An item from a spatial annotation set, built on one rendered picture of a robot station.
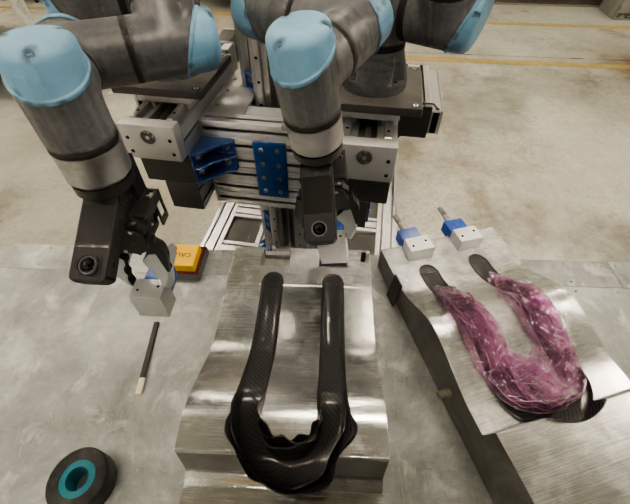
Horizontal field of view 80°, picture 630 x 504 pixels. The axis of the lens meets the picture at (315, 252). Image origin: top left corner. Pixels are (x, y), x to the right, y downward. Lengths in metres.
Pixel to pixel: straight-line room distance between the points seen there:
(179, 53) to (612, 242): 2.30
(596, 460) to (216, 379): 0.50
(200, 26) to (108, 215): 0.25
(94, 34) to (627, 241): 2.45
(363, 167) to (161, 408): 0.61
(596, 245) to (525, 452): 1.93
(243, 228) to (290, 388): 1.29
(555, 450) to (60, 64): 0.69
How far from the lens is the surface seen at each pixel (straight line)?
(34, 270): 1.01
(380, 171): 0.85
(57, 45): 0.45
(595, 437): 0.65
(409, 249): 0.76
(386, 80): 0.90
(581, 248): 2.37
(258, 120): 1.01
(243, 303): 0.66
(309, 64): 0.44
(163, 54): 0.54
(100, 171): 0.49
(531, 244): 2.25
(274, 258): 0.75
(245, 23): 0.62
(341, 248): 0.65
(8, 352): 0.89
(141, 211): 0.56
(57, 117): 0.46
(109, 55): 0.54
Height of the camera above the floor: 1.43
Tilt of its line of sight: 48 degrees down
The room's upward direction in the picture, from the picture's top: straight up
